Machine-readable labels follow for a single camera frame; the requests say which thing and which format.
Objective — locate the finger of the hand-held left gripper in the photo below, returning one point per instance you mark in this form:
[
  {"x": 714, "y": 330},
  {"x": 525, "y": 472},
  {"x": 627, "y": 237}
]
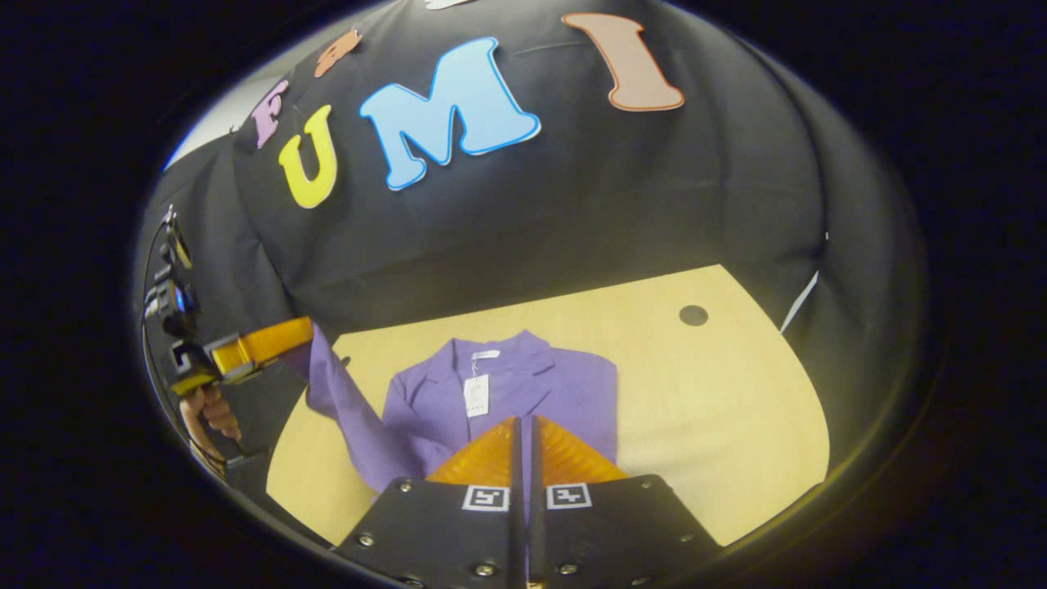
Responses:
[{"x": 266, "y": 342}]

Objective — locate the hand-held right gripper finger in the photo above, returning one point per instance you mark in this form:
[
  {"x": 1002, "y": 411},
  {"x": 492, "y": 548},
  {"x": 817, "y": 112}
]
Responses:
[
  {"x": 536, "y": 507},
  {"x": 517, "y": 507}
]

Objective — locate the purple knit cardigan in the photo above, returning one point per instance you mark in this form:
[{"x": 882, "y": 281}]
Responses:
[{"x": 425, "y": 409}]

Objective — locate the white garment hang tag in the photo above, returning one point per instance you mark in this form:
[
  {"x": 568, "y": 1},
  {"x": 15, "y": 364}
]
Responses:
[{"x": 476, "y": 397}]

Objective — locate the black backdrop cloth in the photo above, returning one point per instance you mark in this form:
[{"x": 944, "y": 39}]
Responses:
[{"x": 572, "y": 213}]

